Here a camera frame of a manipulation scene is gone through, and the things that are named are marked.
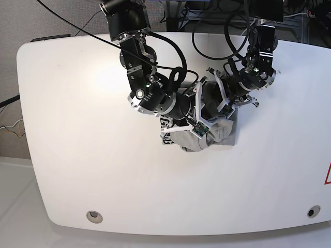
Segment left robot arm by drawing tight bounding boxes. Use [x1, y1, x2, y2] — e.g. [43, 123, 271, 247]
[198, 1, 284, 115]

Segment white and yellow floor cables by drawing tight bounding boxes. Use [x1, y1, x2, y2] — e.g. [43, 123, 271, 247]
[0, 117, 24, 139]

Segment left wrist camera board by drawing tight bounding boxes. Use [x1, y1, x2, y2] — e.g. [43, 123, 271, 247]
[220, 104, 235, 119]

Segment left table grommet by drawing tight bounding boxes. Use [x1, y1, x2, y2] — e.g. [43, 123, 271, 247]
[86, 211, 103, 224]

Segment black table leg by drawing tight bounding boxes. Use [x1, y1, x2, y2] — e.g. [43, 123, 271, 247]
[162, 1, 187, 32]

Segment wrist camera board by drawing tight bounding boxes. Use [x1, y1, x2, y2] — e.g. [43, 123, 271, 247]
[190, 121, 209, 139]
[220, 104, 235, 119]

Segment right table grommet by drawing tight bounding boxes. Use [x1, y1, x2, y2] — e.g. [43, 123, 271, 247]
[307, 205, 321, 218]

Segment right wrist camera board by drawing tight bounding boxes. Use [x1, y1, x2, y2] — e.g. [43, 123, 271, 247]
[190, 121, 209, 139]

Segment grey T-shirt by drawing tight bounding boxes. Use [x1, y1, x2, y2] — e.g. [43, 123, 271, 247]
[160, 81, 237, 152]

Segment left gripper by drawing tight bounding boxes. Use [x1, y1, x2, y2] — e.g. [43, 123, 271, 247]
[206, 67, 259, 114]

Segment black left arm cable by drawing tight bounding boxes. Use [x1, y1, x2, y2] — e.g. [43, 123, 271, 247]
[192, 10, 255, 70]

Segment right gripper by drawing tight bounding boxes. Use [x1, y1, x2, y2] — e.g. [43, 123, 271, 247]
[161, 77, 215, 134]

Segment table grommet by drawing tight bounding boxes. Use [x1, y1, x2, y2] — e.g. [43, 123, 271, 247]
[86, 211, 103, 224]
[307, 205, 321, 218]

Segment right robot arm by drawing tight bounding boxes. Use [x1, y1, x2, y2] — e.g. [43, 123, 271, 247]
[100, 1, 210, 138]

